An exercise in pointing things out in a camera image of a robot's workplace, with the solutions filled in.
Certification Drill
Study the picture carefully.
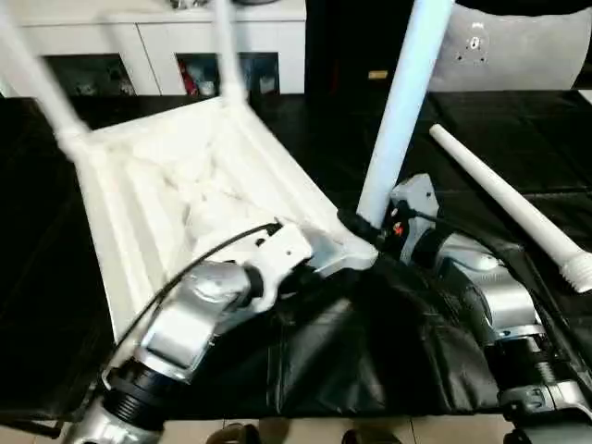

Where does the white plastic table top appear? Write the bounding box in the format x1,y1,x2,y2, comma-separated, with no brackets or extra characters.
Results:
72,96,381,345

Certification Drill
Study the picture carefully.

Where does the dark right robot foot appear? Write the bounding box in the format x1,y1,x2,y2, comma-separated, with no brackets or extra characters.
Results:
341,427,404,444

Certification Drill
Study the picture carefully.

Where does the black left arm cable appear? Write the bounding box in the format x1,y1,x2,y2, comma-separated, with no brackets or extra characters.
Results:
109,220,284,373

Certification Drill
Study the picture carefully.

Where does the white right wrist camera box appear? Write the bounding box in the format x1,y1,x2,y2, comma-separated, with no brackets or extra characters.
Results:
388,173,439,234

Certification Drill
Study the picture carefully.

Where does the white plastic table leg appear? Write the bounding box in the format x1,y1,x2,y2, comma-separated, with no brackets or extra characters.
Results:
211,0,251,105
0,5,93,160
427,124,592,294
355,0,456,229

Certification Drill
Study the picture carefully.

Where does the black work mat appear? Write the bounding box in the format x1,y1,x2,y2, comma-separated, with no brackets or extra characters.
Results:
0,88,592,422

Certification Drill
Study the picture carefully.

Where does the white cabinet with glass doors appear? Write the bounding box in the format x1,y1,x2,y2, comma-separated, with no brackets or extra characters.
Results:
0,0,307,99

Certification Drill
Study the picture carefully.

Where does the grey cushion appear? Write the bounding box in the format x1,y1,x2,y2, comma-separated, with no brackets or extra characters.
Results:
429,6,592,94

